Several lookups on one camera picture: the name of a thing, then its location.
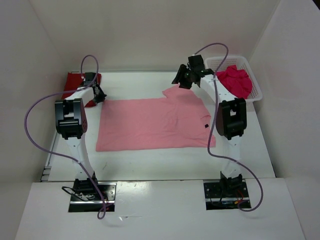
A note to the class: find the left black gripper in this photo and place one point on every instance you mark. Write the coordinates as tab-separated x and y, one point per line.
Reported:
102	97

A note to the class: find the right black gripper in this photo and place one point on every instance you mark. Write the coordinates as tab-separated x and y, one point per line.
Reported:
180	77

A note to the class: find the dark red t shirt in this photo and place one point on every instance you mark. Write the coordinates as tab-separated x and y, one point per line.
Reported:
74	81

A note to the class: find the light pink t shirt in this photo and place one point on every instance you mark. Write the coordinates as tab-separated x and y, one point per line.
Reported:
179	119

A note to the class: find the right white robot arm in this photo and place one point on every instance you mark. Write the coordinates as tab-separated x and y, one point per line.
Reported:
230	121

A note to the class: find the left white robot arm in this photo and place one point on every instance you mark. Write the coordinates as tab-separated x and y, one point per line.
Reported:
71	123

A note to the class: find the magenta t shirt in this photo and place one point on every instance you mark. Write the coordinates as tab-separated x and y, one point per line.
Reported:
236	81

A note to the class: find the white plastic basket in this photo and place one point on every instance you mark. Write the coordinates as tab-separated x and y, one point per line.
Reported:
241	64

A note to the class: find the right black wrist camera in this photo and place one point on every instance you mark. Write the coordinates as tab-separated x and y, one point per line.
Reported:
196	63

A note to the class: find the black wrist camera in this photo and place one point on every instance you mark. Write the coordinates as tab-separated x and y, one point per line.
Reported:
196	63
89	77

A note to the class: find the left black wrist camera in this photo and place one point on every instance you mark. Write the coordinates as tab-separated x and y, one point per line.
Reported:
89	77

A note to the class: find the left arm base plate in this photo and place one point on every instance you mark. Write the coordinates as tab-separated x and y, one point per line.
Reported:
107	197

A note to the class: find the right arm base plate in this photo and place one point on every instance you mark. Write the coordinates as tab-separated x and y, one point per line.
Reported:
217	199

